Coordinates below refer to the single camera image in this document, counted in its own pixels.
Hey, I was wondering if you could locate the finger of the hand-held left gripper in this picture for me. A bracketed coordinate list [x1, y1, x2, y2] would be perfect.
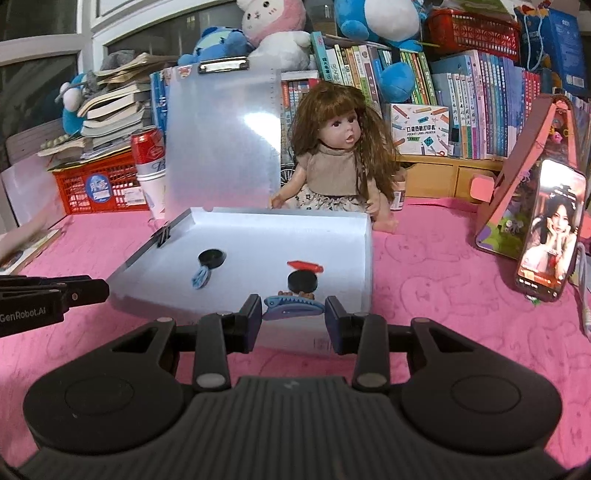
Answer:
[0, 275, 110, 309]

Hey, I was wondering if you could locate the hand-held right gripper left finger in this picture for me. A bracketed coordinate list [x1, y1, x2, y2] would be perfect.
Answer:
[90, 294, 264, 393]

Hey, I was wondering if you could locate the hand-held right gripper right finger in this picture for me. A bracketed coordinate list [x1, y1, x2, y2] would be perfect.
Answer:
[325, 294, 499, 393]

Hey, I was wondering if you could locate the black round puck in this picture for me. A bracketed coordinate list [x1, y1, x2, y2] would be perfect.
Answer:
[287, 271, 319, 294]

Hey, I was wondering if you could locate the black round lid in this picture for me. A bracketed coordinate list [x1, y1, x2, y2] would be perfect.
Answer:
[198, 249, 227, 269]

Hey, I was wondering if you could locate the white cardboard box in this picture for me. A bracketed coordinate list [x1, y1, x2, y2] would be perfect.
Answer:
[105, 207, 374, 358]

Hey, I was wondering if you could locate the open notebook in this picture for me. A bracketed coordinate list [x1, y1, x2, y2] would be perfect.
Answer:
[0, 217, 63, 275]

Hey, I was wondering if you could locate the red plastic basket with label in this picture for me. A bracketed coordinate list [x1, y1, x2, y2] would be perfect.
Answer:
[52, 150, 151, 215]

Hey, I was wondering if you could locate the pink rabbit print towel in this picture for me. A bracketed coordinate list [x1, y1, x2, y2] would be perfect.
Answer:
[0, 194, 591, 467]

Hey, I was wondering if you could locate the white paper cup stack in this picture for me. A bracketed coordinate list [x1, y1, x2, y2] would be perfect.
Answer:
[137, 173, 167, 220]

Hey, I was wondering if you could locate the white plastic sheet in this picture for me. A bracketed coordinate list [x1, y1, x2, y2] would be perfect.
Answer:
[0, 154, 68, 232]

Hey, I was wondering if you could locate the small bottle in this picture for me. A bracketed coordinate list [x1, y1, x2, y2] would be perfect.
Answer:
[390, 178, 407, 212]

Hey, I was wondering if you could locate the red drink can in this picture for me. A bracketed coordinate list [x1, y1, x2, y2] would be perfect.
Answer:
[130, 127, 166, 178]

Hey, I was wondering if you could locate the brown haired doll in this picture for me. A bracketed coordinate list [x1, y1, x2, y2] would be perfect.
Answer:
[269, 82, 407, 232]

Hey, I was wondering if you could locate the wooden drawer unit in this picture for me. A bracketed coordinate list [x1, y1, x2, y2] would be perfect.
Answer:
[399, 154, 509, 201]

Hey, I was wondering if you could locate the messy stack of books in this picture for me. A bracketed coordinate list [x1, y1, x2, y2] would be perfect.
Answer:
[39, 52, 169, 162]

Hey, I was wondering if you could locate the blue white cat plush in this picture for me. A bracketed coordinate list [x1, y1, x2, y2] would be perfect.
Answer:
[55, 71, 100, 134]

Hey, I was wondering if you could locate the translucent clipboard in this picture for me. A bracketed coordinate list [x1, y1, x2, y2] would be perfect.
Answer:
[164, 56, 282, 222]

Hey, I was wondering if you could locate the white label printer box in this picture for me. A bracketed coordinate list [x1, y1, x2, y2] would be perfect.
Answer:
[390, 104, 451, 155]

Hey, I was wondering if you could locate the pink cardboard phone stand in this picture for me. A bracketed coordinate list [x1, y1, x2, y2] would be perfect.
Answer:
[470, 93, 587, 259]

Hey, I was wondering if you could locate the row of thin comic books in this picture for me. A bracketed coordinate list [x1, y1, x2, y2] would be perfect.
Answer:
[151, 69, 320, 172]

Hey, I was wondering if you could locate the smartphone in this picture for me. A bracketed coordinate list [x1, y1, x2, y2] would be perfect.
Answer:
[516, 158, 587, 303]

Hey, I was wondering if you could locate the row of green spine books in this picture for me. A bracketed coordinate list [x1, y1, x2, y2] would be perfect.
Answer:
[310, 32, 437, 107]

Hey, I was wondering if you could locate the row of blue spine books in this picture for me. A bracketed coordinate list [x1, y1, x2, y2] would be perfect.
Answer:
[431, 50, 541, 160]

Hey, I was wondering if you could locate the small blue plush toy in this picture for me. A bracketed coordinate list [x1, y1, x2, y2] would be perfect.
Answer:
[178, 27, 252, 65]

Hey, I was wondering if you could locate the white pink rabbit plush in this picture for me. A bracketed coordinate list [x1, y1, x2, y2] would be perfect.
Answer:
[237, 0, 312, 70]

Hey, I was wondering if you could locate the large blue plush toy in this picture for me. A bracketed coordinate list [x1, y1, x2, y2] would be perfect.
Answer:
[335, 0, 426, 102]

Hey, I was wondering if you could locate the row of leaning books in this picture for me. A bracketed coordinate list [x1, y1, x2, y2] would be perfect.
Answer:
[566, 90, 591, 118]

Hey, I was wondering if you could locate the blue gift bag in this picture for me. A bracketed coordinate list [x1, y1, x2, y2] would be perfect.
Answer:
[519, 7, 588, 97]

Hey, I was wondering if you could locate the white charging cable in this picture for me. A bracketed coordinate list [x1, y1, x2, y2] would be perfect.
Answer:
[575, 244, 591, 337]

